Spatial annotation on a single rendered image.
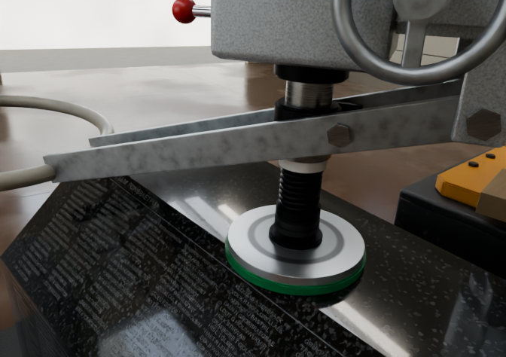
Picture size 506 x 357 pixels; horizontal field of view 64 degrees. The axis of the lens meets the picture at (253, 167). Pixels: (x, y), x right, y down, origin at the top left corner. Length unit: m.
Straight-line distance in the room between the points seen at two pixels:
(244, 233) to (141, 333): 0.23
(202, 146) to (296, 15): 0.23
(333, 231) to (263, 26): 0.36
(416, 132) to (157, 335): 0.48
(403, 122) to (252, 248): 0.28
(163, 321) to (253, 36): 0.46
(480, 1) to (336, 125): 0.19
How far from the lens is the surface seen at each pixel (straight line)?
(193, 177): 0.91
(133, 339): 0.73
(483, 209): 1.01
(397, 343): 0.55
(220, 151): 0.57
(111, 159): 0.68
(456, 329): 0.60
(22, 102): 1.17
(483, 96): 0.47
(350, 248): 0.64
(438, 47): 7.50
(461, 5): 0.45
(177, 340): 0.67
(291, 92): 0.55
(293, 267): 0.58
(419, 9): 0.37
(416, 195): 1.14
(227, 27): 0.48
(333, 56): 0.44
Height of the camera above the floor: 1.19
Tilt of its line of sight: 22 degrees down
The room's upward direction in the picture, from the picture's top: 3 degrees clockwise
